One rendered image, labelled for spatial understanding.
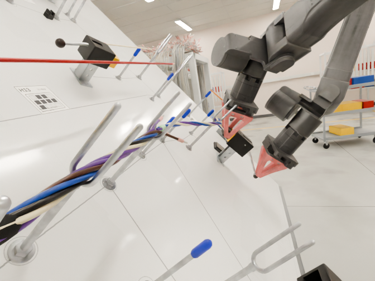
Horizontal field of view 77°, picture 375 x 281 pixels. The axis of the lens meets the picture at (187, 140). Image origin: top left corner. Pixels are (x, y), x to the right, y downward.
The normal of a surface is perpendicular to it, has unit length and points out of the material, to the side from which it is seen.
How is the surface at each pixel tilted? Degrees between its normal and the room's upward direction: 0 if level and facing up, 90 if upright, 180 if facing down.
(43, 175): 52
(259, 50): 70
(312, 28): 140
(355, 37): 65
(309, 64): 90
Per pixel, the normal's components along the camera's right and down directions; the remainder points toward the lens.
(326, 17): -0.01, 0.93
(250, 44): 0.35, -0.25
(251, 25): -0.29, 0.24
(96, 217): 0.65, -0.67
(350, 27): -0.38, -0.23
